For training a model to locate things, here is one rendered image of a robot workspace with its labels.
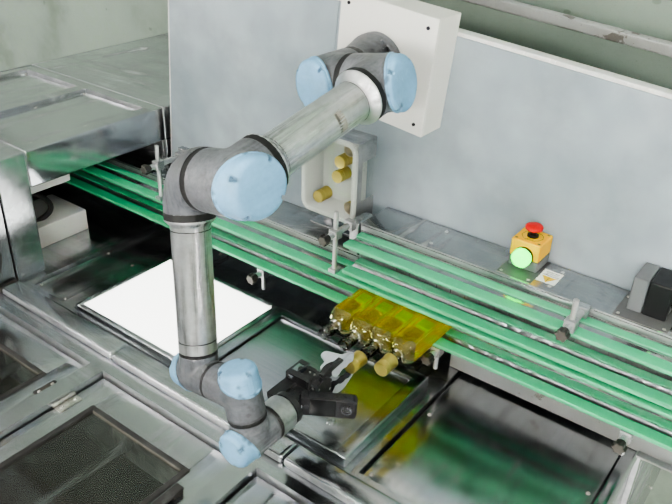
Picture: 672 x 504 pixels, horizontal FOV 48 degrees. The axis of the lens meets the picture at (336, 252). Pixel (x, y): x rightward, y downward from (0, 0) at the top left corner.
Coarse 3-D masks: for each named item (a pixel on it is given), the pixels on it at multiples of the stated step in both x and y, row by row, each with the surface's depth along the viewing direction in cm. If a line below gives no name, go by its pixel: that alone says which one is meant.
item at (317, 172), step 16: (336, 144) 196; (352, 144) 184; (320, 160) 200; (304, 176) 198; (320, 176) 203; (352, 176) 188; (304, 192) 200; (336, 192) 203; (352, 192) 190; (320, 208) 200; (336, 208) 200; (352, 208) 192
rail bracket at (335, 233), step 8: (336, 216) 180; (336, 224) 181; (344, 224) 185; (352, 224) 185; (336, 232) 181; (320, 240) 179; (328, 240) 179; (336, 240) 182; (336, 248) 184; (336, 256) 186; (336, 264) 187; (336, 272) 187
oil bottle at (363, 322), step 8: (376, 304) 178; (384, 304) 179; (392, 304) 179; (360, 312) 176; (368, 312) 175; (376, 312) 176; (384, 312) 176; (352, 320) 173; (360, 320) 173; (368, 320) 173; (376, 320) 173; (352, 328) 172; (360, 328) 171; (368, 328) 171; (360, 336) 171; (368, 336) 172
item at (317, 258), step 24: (96, 168) 238; (120, 168) 239; (144, 192) 224; (216, 216) 213; (264, 240) 201; (288, 240) 201; (312, 264) 191; (432, 312) 173; (480, 336) 166; (600, 384) 153; (648, 408) 148
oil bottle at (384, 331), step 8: (392, 312) 176; (400, 312) 176; (408, 312) 176; (416, 312) 176; (384, 320) 173; (392, 320) 173; (400, 320) 173; (408, 320) 173; (376, 328) 170; (384, 328) 170; (392, 328) 170; (400, 328) 170; (376, 336) 168; (384, 336) 168; (392, 336) 168; (384, 344) 168; (384, 352) 169
